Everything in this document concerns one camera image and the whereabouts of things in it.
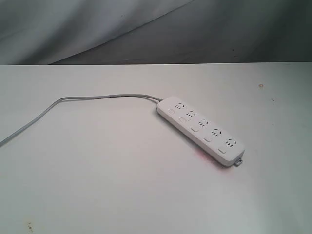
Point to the white five-outlet power strip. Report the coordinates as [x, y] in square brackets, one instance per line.
[210, 137]

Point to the grey backdrop cloth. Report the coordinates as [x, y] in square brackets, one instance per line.
[63, 32]

